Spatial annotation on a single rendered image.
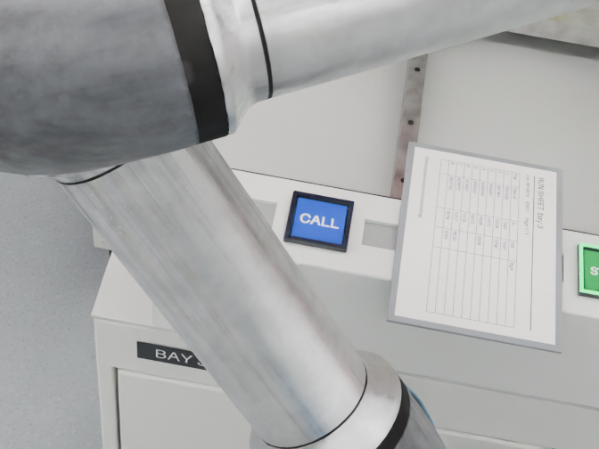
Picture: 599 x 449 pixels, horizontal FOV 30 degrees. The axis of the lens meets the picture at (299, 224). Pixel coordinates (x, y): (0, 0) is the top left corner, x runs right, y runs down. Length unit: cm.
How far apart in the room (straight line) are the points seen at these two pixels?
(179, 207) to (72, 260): 155
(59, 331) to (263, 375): 140
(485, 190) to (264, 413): 41
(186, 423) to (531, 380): 38
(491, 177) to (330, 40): 61
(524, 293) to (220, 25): 59
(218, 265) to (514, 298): 39
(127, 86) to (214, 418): 79
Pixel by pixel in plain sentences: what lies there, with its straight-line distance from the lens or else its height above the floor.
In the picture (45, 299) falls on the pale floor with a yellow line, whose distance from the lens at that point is 212.
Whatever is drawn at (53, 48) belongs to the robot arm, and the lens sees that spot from 45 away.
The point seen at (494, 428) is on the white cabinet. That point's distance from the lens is 116.
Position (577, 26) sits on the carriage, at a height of 88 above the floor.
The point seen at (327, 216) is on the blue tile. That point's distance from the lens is 99.
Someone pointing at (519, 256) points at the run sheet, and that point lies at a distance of 101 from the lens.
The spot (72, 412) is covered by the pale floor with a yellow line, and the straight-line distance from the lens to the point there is 198.
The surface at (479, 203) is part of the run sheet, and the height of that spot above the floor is 96.
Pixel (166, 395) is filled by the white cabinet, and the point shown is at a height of 70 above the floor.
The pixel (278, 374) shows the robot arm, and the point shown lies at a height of 114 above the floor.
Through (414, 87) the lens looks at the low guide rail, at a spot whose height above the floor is 85.
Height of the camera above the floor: 172
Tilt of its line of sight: 50 degrees down
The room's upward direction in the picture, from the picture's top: 9 degrees clockwise
